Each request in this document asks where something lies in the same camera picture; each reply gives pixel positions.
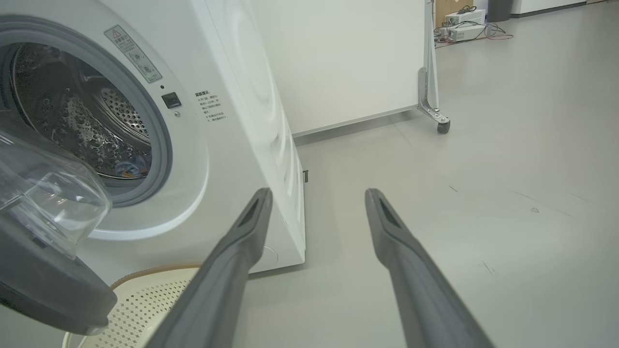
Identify washing machine glass door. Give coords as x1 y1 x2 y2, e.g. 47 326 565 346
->
0 114 118 335

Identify dark grey trash bin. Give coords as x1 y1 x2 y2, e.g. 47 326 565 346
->
487 0 514 22

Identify blue bear-print shorts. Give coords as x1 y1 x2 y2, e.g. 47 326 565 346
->
115 155 151 178

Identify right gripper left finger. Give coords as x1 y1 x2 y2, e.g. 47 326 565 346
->
145 188 274 348

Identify stainless steel washer drum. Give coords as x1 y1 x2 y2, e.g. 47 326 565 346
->
10 43 153 180

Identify cream perforated laundry basket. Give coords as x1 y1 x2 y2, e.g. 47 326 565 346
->
62 264 201 348

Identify grey warning sticker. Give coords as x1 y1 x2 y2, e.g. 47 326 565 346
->
104 25 163 84

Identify white rolling partition board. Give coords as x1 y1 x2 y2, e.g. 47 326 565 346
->
249 0 450 138

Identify white front-load washing machine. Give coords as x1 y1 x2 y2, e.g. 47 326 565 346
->
0 0 307 286

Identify white electronic boxes with cables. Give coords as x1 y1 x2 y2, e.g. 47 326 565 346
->
434 0 489 29

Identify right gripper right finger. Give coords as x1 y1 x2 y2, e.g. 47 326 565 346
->
365 188 495 348

